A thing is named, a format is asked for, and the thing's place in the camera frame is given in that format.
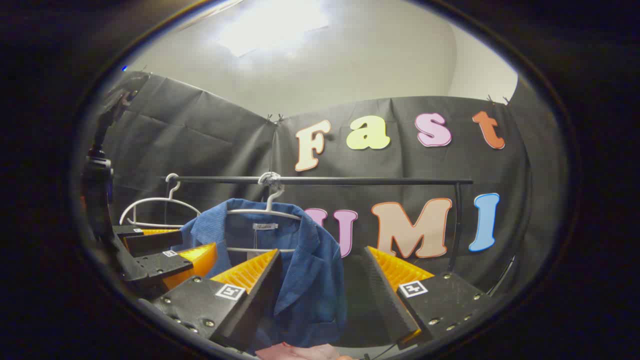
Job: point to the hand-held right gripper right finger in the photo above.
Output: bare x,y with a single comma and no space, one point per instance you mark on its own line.
390,300

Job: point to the ceiling light panel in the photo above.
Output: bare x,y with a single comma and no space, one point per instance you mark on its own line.
270,25

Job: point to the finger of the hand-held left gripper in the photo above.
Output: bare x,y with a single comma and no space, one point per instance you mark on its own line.
160,265
152,242

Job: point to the black clothes rail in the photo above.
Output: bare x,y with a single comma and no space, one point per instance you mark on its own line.
350,180

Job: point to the grey tape wad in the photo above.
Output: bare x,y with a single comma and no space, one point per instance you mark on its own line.
270,178

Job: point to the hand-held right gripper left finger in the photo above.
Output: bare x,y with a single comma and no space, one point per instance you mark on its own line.
260,305

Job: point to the white hanger with taped hook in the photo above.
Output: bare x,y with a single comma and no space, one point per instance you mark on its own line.
260,210

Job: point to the white plastic hanger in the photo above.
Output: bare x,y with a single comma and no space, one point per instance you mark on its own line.
155,199

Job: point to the pink laundry hamper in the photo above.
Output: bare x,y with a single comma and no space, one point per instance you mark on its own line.
300,352

